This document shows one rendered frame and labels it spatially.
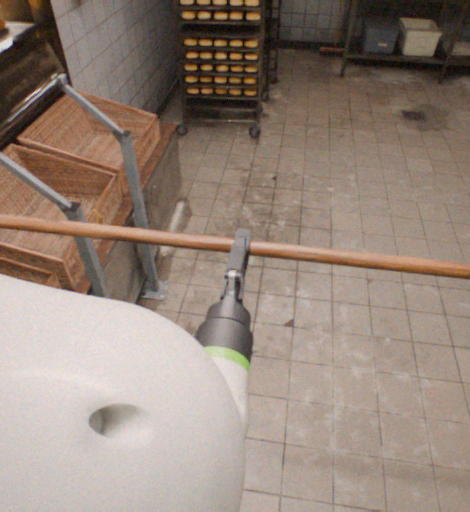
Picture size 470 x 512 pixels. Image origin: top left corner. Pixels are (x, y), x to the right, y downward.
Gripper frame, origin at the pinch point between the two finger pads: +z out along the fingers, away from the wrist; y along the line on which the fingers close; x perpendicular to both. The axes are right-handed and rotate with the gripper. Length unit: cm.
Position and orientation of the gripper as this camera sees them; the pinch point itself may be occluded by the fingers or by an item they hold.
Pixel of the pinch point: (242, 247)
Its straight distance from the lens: 81.5
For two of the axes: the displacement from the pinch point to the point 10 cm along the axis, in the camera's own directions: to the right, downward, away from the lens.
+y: 0.0, 7.2, 6.9
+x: 9.9, 1.0, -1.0
